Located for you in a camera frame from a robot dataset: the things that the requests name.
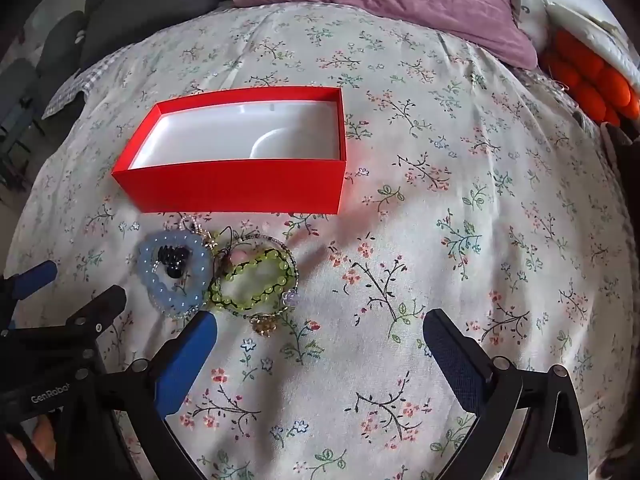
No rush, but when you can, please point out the person's left hand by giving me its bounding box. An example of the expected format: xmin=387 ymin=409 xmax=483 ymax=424
xmin=27 ymin=412 xmax=58 ymax=463

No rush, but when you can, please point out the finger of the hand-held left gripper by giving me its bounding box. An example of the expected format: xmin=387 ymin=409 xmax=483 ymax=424
xmin=0 ymin=260 xmax=59 ymax=311
xmin=60 ymin=285 xmax=127 ymax=348

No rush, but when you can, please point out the purple pillow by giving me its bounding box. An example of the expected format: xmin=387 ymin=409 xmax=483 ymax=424
xmin=232 ymin=0 xmax=538 ymax=69

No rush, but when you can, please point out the blue bead bracelet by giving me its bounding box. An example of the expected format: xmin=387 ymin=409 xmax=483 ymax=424
xmin=137 ymin=230 xmax=211 ymax=313

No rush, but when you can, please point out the large grey sofa cushion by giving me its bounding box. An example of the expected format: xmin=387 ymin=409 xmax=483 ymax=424
xmin=80 ymin=0 xmax=222 ymax=69

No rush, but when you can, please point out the green bead bracelet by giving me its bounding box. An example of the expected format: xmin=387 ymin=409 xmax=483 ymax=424
xmin=209 ymin=247 xmax=296 ymax=317

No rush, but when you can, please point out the orange plush toy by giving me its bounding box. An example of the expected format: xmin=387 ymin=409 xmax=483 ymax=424
xmin=540 ymin=27 xmax=640 ymax=129

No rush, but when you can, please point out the floral bed sheet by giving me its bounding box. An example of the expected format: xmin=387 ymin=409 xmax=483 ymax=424
xmin=0 ymin=0 xmax=640 ymax=480

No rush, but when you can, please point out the black hair claw clip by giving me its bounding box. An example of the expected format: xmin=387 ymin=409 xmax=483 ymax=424
xmin=152 ymin=245 xmax=193 ymax=281

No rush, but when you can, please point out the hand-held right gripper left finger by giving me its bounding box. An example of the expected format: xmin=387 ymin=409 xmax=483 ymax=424
xmin=55 ymin=310 xmax=219 ymax=480

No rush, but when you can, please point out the black cord pink bead bracelet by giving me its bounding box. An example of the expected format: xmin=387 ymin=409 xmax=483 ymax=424
xmin=212 ymin=227 xmax=256 ymax=273

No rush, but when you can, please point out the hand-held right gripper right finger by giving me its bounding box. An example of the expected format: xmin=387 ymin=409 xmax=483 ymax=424
xmin=422 ymin=308 xmax=590 ymax=480

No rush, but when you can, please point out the grey chair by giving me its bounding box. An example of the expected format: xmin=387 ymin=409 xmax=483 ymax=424
xmin=0 ymin=59 xmax=40 ymax=113
xmin=37 ymin=10 xmax=87 ymax=82

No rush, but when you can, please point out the red cardboard box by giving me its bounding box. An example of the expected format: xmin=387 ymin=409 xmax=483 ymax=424
xmin=111 ymin=86 xmax=348 ymax=216

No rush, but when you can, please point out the checked cloth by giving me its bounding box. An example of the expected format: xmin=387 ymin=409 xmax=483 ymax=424
xmin=42 ymin=52 xmax=122 ymax=121

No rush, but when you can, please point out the clear crystal bead bracelet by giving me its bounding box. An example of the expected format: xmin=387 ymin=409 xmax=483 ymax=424
xmin=145 ymin=215 xmax=216 ymax=317

